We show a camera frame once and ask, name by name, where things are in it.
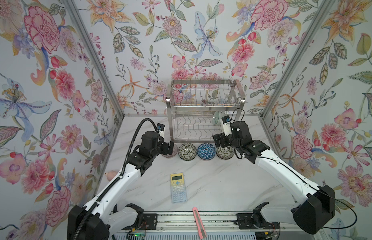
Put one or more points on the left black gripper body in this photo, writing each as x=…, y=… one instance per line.
x=162, y=149

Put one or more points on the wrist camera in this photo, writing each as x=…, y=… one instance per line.
x=226, y=124
x=161, y=129

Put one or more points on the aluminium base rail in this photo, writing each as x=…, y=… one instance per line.
x=212, y=221

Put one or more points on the blue patterned ceramic bowl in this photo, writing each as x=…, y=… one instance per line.
x=206, y=151

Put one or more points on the pink utility knife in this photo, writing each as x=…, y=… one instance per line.
x=201, y=229

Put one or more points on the pale green ceramic bowl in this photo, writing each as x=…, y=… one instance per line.
x=216, y=118

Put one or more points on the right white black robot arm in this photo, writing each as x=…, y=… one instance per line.
x=313, y=207

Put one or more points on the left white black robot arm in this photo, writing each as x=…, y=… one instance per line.
x=97, y=220

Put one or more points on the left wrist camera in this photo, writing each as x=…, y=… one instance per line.
x=161, y=129

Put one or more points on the yellow blue calculator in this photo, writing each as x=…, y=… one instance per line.
x=178, y=188

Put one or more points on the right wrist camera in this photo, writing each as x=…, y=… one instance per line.
x=226, y=124

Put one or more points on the steel two-tier dish rack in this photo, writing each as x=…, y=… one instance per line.
x=191, y=104

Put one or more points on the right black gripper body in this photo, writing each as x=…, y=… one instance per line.
x=235, y=145

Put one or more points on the black white floral bowl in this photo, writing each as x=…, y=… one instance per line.
x=225, y=153
x=187, y=151

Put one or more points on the purple striped bowl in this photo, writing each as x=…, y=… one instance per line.
x=174, y=152

